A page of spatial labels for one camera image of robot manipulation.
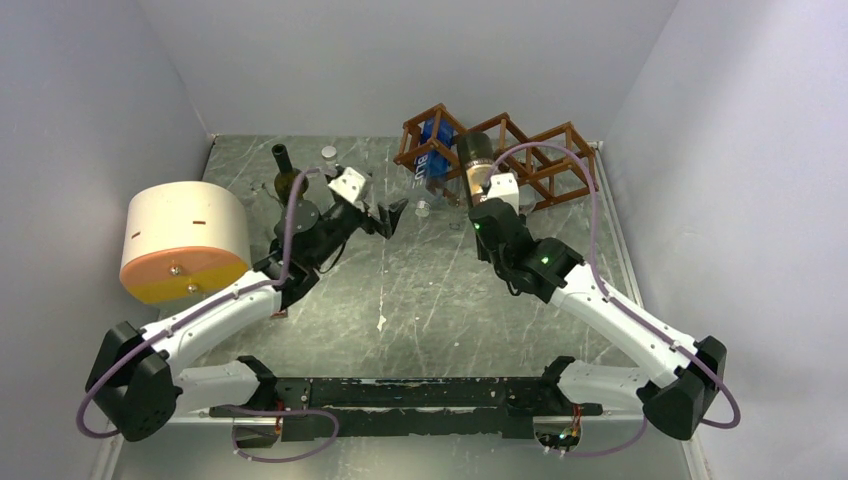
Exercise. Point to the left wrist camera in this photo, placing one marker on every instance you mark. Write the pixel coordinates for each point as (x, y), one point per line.
(351, 186)

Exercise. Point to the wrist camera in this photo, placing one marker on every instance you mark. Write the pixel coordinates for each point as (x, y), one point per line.
(504, 186)
(351, 186)

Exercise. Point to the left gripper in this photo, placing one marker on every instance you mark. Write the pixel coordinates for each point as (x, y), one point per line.
(389, 215)

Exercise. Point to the clear round glass bottle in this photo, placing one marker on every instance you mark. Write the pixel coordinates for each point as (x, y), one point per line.
(454, 208)

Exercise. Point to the blue square bottle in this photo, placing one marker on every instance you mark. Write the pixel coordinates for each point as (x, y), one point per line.
(429, 187)

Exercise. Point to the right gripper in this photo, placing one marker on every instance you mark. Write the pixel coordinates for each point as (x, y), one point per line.
(482, 252)

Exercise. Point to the clear bottle silver cap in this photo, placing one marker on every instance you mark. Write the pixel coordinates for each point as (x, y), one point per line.
(331, 168)

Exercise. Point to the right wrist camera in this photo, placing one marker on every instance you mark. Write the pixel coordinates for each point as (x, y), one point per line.
(504, 186)

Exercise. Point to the dark green open wine bottle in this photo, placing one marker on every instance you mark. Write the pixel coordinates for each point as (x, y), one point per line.
(287, 173)

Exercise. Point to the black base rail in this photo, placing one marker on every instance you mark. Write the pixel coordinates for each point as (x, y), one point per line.
(316, 408)

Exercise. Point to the dark green labelled wine bottle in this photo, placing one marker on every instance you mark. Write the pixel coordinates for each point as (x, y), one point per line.
(476, 157)

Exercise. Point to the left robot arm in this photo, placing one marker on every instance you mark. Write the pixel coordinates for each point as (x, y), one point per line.
(142, 377)

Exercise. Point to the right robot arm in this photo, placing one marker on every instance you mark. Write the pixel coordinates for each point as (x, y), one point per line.
(675, 379)

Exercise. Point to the cream and orange cylinder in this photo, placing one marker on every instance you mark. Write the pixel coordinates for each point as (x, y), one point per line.
(183, 238)

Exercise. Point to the clear square gold-label bottle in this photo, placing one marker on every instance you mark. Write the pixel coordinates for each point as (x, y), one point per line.
(528, 200)

